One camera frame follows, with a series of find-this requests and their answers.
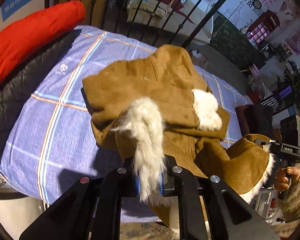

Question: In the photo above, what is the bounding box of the red phone booth cabinet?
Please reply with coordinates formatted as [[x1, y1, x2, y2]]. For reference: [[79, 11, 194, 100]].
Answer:
[[246, 10, 280, 44]]

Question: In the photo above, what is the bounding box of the black quilted jacket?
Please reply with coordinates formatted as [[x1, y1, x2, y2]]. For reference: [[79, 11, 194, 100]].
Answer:
[[0, 29, 82, 160]]

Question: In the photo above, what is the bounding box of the brown suede fur-lined jacket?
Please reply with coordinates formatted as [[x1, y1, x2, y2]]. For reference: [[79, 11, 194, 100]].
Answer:
[[82, 44, 276, 233]]

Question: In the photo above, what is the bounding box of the right hand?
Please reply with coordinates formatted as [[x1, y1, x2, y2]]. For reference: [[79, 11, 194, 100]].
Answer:
[[274, 166, 300, 192]]

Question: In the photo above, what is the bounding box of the blue plaid bed sheet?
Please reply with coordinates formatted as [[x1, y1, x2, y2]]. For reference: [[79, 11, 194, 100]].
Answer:
[[0, 24, 253, 223]]

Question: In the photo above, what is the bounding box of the black iron bed frame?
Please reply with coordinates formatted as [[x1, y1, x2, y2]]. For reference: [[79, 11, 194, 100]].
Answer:
[[44, 0, 227, 47]]

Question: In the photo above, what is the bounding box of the fur sleeve cuff forearm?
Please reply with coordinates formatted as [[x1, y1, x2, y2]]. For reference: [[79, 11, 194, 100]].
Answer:
[[277, 164, 300, 223]]

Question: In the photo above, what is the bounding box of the red puffer jacket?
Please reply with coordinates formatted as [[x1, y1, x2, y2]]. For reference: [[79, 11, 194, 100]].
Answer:
[[0, 1, 85, 85]]

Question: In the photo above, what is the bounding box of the black dark coat pile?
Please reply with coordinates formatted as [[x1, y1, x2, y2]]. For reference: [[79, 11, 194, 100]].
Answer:
[[235, 103, 274, 139]]

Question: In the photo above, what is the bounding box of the white sofa with cushions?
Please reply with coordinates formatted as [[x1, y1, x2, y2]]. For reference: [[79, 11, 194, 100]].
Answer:
[[127, 0, 212, 37]]

